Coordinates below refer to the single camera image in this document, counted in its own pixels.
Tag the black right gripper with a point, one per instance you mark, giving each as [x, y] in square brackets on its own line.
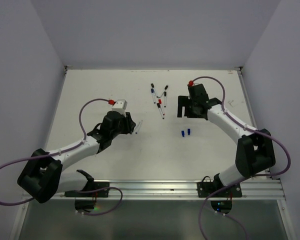
[183, 101]

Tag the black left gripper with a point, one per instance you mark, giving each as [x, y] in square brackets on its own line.
[129, 124]

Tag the red marker pen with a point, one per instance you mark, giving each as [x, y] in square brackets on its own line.
[160, 101]

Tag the blue marker pen body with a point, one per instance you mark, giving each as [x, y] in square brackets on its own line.
[140, 126]

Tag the black marker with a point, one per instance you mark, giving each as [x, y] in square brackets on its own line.
[160, 111]
[154, 90]

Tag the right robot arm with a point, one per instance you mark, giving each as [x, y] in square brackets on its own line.
[254, 152]

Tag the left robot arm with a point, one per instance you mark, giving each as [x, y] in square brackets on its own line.
[43, 176]

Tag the black marker right vertical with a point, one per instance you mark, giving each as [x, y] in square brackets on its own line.
[165, 99]

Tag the black marker diagonal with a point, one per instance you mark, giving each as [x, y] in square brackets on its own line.
[164, 90]

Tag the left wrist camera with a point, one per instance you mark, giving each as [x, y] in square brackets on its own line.
[120, 107]

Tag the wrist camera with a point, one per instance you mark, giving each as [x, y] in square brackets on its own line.
[120, 107]
[193, 83]

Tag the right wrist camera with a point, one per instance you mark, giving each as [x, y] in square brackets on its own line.
[193, 83]

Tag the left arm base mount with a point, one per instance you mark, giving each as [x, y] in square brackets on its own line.
[88, 206]

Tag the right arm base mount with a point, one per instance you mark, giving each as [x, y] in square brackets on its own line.
[207, 186]

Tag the aluminium front rail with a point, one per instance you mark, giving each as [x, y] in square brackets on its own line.
[256, 189]

